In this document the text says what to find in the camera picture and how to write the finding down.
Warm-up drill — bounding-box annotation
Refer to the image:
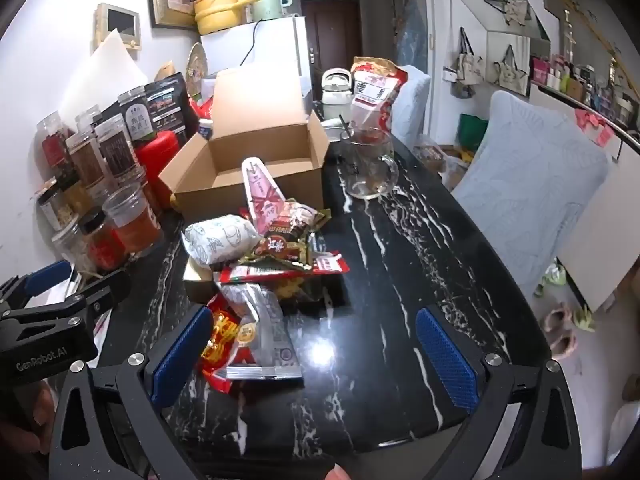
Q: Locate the red gold snack packet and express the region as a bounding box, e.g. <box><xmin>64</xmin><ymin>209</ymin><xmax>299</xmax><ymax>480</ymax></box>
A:
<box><xmin>198</xmin><ymin>292</ymin><xmax>258</xmax><ymax>393</ymax></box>

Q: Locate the gold chocolate box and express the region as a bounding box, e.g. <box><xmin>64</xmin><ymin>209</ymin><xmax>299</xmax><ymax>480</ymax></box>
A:
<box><xmin>182</xmin><ymin>257</ymin><xmax>218</xmax><ymax>304</ymax></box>

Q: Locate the silver foil snack packet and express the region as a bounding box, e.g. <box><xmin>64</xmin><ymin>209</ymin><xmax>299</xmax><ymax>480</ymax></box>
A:
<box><xmin>216</xmin><ymin>283</ymin><xmax>303</xmax><ymax>380</ymax></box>

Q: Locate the white patterned bread packet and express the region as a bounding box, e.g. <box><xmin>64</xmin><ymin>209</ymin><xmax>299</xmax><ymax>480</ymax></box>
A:
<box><xmin>181</xmin><ymin>214</ymin><xmax>260</xmax><ymax>268</ymax></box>

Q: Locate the long red white packet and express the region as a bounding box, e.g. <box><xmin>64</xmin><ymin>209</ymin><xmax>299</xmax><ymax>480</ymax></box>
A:
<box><xmin>218</xmin><ymin>252</ymin><xmax>349</xmax><ymax>284</ymax></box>

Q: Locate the brown gold snack packet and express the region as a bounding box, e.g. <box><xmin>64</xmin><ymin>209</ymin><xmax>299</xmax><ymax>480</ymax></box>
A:
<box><xmin>239</xmin><ymin>200</ymin><xmax>331</xmax><ymax>271</ymax></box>

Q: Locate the pink cone snack packet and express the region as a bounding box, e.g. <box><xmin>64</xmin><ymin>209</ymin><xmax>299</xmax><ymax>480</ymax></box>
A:
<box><xmin>241</xmin><ymin>157</ymin><xmax>285</xmax><ymax>235</ymax></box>

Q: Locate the person's left hand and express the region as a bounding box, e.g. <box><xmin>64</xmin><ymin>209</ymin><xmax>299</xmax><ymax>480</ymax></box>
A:
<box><xmin>1</xmin><ymin>380</ymin><xmax>55</xmax><ymax>454</ymax></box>

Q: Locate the red label spice jar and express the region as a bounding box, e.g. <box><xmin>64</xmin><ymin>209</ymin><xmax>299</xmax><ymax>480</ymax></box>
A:
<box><xmin>37</xmin><ymin>112</ymin><xmax>74</xmax><ymax>178</ymax></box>

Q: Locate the red canister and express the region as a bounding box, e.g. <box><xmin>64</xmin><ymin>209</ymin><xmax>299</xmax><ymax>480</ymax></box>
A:
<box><xmin>134</xmin><ymin>131</ymin><xmax>180</xmax><ymax>210</ymax></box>

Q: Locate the brown label spice jar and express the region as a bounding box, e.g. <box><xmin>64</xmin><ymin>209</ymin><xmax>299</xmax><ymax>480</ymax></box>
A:
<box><xmin>94</xmin><ymin>114</ymin><xmax>138</xmax><ymax>183</ymax></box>

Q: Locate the mulberry jar dark label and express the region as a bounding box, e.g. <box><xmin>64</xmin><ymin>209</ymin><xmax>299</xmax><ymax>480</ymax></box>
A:
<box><xmin>118</xmin><ymin>86</ymin><xmax>155</xmax><ymax>143</ymax></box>

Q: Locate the black stand-up pouch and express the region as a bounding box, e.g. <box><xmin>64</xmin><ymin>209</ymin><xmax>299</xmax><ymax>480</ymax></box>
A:
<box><xmin>144</xmin><ymin>73</ymin><xmax>198</xmax><ymax>146</ymax></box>

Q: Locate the blue white tube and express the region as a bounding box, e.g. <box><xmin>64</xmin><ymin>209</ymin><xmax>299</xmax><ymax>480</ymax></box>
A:
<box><xmin>198</xmin><ymin>118</ymin><xmax>213</xmax><ymax>140</ymax></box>

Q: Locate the light blue chair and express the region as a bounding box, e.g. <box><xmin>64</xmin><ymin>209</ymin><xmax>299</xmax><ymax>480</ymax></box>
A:
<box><xmin>452</xmin><ymin>91</ymin><xmax>611</xmax><ymax>296</ymax></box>

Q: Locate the glass mug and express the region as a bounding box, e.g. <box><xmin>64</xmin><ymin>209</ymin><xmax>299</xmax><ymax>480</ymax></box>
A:
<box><xmin>340</xmin><ymin>128</ymin><xmax>399</xmax><ymax>200</ymax></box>

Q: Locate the open cardboard box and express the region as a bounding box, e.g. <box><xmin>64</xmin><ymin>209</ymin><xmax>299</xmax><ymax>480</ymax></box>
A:
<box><xmin>160</xmin><ymin>67</ymin><xmax>330</xmax><ymax>223</ymax></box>

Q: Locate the woven round fan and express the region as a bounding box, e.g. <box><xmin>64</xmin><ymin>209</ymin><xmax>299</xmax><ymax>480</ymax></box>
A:
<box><xmin>184</xmin><ymin>42</ymin><xmax>208</xmax><ymax>101</ymax></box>

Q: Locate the yellow pot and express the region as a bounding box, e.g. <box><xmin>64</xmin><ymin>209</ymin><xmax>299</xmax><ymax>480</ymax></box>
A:
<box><xmin>194</xmin><ymin>0</ymin><xmax>260</xmax><ymax>36</ymax></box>

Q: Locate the white kettle bottle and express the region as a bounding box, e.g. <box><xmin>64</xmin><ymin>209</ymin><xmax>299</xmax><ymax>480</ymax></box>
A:
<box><xmin>321</xmin><ymin>68</ymin><xmax>354</xmax><ymax>122</ymax></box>

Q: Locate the white mini fridge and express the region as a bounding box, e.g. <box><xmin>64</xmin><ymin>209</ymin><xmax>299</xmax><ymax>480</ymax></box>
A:
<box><xmin>201</xmin><ymin>16</ymin><xmax>312</xmax><ymax>110</ymax></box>

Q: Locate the large cashew nut bag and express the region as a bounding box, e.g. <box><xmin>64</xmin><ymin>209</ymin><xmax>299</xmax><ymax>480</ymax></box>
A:
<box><xmin>349</xmin><ymin>56</ymin><xmax>409</xmax><ymax>133</ymax></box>

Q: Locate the dark brown door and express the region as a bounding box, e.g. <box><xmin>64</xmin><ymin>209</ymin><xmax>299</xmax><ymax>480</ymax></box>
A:
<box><xmin>300</xmin><ymin>0</ymin><xmax>362</xmax><ymax>101</ymax></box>

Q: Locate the wall intercom panel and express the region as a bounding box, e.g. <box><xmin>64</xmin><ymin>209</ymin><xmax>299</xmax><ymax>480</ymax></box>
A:
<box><xmin>93</xmin><ymin>3</ymin><xmax>141</xmax><ymax>51</ymax></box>

